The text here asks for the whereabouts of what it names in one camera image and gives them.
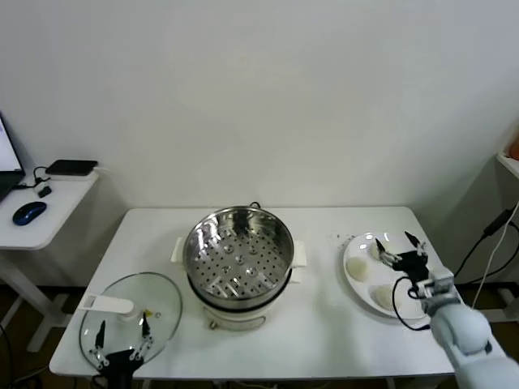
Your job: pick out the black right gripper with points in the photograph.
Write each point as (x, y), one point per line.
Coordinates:
(413, 265)

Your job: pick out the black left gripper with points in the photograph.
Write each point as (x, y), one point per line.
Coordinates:
(119, 364)

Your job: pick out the white steamed baozi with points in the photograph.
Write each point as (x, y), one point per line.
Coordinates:
(383, 299)
(374, 250)
(357, 268)

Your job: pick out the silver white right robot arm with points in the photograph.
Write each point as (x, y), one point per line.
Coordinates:
(462, 324)

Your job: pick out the stainless steel steamer basket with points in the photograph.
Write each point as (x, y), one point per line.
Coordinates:
(267, 259)

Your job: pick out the white round plate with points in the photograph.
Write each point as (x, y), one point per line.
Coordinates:
(357, 291)

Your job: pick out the white electric cooking pot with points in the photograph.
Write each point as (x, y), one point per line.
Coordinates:
(235, 316)

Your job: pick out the white side shelf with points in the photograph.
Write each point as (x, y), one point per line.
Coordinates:
(509, 164)

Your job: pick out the white side desk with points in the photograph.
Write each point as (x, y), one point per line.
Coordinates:
(24, 235)

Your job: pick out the orange object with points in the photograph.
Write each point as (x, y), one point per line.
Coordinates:
(515, 150)

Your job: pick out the blue computer mouse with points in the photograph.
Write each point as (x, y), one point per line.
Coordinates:
(29, 212)

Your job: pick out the small black adapter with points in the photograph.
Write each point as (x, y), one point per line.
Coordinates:
(44, 191)

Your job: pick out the black flat hard drive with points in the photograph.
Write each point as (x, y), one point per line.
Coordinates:
(71, 167)

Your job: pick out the black laptop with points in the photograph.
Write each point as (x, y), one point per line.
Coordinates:
(8, 178)

